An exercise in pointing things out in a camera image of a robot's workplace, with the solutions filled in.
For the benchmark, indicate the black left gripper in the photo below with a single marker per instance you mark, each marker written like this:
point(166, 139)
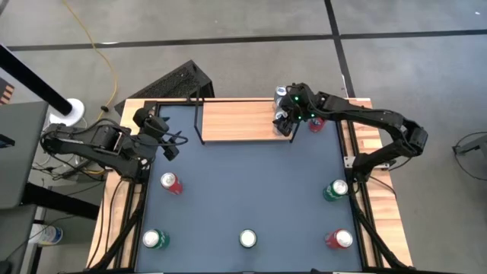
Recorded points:
point(154, 127)

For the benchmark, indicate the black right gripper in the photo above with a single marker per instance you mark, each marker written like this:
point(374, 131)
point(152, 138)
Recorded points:
point(300, 104)

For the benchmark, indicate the red Fanta soda can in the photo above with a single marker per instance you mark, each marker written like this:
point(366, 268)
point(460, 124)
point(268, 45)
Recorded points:
point(336, 240)
point(316, 125)
point(171, 183)

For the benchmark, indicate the green Sprite soda can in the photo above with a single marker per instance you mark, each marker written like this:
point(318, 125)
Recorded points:
point(335, 191)
point(248, 238)
point(158, 239)

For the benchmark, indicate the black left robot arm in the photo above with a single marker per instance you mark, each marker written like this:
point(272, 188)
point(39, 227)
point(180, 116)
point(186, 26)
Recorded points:
point(99, 144)

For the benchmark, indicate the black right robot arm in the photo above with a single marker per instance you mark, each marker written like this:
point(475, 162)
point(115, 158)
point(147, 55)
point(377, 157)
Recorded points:
point(365, 114)

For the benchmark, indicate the black perforated case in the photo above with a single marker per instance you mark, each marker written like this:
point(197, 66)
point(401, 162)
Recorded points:
point(175, 81)

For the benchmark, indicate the small black round object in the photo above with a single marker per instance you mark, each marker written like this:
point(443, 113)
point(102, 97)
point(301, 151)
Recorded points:
point(104, 109)

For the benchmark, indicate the white round pole base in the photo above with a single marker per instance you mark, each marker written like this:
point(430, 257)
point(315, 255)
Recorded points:
point(76, 114)

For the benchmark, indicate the black floor beam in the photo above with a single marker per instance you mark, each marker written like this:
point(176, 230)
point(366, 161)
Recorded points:
point(61, 199)

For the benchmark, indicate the black pole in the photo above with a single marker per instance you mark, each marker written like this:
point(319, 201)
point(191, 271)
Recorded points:
point(34, 81)

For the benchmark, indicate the white plastic bottle blue label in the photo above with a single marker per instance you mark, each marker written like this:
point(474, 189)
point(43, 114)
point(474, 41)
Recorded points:
point(51, 234)

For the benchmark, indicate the grey metal cabinet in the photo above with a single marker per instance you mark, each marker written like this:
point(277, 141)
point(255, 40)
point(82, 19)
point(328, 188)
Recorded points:
point(19, 160)

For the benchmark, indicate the orange striped box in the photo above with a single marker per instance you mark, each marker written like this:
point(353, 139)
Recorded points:
point(5, 93)

